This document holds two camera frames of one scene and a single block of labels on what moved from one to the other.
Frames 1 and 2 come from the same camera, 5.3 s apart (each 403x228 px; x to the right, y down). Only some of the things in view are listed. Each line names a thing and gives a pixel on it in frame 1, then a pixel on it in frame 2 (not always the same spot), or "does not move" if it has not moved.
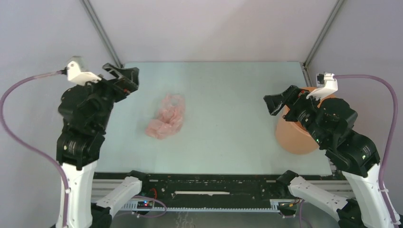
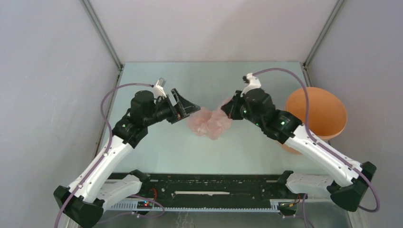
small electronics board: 145,204 does not move
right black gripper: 292,93 → 230,108
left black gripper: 126,84 → 186,107
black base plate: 204,188 does not move
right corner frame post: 338,6 does not move
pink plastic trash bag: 169,119 → 211,124
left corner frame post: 88,6 does not move
